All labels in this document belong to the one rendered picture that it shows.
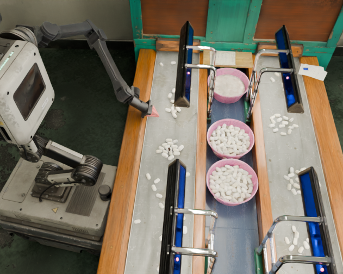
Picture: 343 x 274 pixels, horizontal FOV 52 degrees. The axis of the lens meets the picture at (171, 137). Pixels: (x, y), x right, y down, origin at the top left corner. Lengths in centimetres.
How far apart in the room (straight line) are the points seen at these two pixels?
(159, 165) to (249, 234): 58
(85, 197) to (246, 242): 96
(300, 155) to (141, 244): 99
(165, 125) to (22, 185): 94
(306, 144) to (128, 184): 103
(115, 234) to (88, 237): 48
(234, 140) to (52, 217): 113
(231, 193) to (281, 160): 35
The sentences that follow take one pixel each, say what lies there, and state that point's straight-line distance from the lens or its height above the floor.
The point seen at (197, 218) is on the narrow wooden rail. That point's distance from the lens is 175.
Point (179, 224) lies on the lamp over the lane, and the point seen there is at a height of 108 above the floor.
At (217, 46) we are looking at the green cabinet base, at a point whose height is 81.
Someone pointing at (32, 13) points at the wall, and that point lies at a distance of 376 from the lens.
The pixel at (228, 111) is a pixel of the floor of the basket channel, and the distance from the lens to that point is 226.
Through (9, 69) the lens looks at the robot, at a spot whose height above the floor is 145.
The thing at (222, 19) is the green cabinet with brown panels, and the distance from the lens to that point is 239.
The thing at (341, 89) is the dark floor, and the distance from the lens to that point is 366.
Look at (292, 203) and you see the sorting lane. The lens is 190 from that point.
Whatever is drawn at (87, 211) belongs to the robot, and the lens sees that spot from 213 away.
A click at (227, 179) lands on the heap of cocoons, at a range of 189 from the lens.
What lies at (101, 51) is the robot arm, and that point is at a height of 107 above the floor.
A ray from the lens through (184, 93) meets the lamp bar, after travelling 174.
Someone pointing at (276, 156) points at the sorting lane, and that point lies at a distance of 203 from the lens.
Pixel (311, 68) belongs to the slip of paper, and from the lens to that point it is 254.
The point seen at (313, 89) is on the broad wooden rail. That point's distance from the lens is 241.
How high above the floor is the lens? 236
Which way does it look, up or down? 53 degrees down
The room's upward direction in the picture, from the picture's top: straight up
